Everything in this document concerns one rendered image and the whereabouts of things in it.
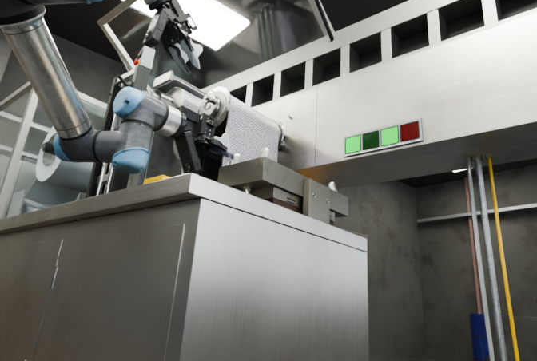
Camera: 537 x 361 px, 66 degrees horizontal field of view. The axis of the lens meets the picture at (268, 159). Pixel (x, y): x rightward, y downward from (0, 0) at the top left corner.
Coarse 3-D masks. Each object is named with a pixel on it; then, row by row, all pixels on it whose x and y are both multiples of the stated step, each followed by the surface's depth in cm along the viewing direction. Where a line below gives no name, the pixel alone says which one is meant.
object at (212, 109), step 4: (212, 96) 125; (204, 100) 127; (216, 100) 123; (220, 100) 124; (204, 104) 126; (208, 104) 125; (212, 104) 123; (216, 104) 122; (220, 104) 123; (204, 108) 125; (208, 108) 124; (212, 108) 123; (216, 108) 122; (200, 112) 126; (204, 112) 125; (208, 112) 123; (212, 112) 122; (216, 112) 123; (212, 116) 123
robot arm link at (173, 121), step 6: (174, 108) 103; (174, 114) 101; (180, 114) 103; (168, 120) 100; (174, 120) 101; (180, 120) 102; (162, 126) 107; (168, 126) 101; (174, 126) 102; (156, 132) 102; (162, 132) 102; (168, 132) 102; (174, 132) 102
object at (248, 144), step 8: (232, 128) 122; (240, 128) 124; (232, 136) 121; (240, 136) 124; (248, 136) 127; (256, 136) 129; (232, 144) 120; (240, 144) 123; (248, 144) 126; (256, 144) 129; (264, 144) 132; (272, 144) 135; (240, 152) 122; (248, 152) 125; (256, 152) 128; (272, 152) 135; (224, 160) 117; (248, 160) 125; (272, 160) 134
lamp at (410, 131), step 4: (408, 124) 117; (412, 124) 116; (416, 124) 116; (404, 128) 118; (408, 128) 117; (412, 128) 116; (416, 128) 115; (404, 132) 117; (408, 132) 116; (412, 132) 116; (416, 132) 115; (404, 136) 117; (408, 136) 116; (412, 136) 115; (416, 136) 114; (404, 140) 116
